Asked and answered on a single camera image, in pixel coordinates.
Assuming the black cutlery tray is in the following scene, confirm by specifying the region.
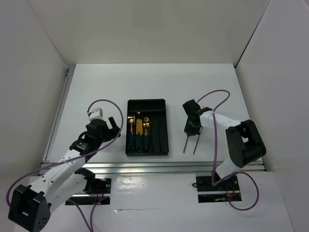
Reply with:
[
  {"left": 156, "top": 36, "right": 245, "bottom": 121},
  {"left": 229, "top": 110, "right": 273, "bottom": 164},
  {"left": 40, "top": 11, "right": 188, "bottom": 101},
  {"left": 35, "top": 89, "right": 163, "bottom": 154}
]
[{"left": 126, "top": 99, "right": 169, "bottom": 157}]

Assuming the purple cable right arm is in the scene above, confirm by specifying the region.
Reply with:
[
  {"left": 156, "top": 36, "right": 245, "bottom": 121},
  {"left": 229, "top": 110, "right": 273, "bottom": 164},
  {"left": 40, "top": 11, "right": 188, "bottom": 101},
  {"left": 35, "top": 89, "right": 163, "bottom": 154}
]
[{"left": 197, "top": 90, "right": 260, "bottom": 211}]

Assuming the gold spoon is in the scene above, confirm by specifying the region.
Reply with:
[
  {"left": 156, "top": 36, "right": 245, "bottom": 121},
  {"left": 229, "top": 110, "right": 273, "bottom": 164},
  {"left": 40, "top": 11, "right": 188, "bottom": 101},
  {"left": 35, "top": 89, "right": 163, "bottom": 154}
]
[{"left": 127, "top": 114, "right": 135, "bottom": 149}]

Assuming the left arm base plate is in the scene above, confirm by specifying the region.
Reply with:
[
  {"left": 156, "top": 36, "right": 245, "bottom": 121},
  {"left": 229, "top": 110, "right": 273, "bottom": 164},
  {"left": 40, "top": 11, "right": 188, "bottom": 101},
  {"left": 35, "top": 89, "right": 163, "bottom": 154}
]
[{"left": 70, "top": 178, "right": 112, "bottom": 205}]

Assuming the gold fork green handle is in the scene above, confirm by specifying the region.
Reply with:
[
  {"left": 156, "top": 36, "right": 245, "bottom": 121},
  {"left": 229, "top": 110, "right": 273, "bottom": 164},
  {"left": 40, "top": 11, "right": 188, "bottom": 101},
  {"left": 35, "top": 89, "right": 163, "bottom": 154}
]
[
  {"left": 144, "top": 117, "right": 152, "bottom": 151},
  {"left": 142, "top": 116, "right": 150, "bottom": 151}
]

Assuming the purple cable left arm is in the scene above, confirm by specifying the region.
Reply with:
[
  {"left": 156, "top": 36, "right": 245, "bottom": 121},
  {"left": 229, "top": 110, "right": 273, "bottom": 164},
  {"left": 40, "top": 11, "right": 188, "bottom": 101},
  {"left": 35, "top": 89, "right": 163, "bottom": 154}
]
[{"left": 6, "top": 99, "right": 124, "bottom": 232}]

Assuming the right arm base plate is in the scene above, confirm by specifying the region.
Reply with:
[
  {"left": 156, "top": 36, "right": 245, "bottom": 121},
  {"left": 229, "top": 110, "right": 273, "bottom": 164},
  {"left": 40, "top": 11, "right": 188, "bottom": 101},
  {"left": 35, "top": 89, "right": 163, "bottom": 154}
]
[{"left": 192, "top": 176, "right": 242, "bottom": 203}]

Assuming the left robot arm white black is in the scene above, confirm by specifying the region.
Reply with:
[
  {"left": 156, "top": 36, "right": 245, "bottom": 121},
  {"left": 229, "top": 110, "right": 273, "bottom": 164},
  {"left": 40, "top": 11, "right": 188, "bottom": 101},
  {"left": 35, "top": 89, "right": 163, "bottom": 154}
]
[{"left": 8, "top": 116, "right": 120, "bottom": 232}]

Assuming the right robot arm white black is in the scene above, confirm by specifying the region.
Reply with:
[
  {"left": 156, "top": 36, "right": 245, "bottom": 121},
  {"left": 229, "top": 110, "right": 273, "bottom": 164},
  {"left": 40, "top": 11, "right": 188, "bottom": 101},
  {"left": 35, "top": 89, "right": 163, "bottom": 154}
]
[{"left": 183, "top": 100, "right": 267, "bottom": 189}]

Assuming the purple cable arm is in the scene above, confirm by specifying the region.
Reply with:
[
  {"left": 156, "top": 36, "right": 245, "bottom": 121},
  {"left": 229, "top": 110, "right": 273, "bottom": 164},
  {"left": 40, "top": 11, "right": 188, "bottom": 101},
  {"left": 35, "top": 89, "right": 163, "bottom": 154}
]
[
  {"left": 6, "top": 99, "right": 124, "bottom": 232},
  {"left": 197, "top": 90, "right": 260, "bottom": 211}
]

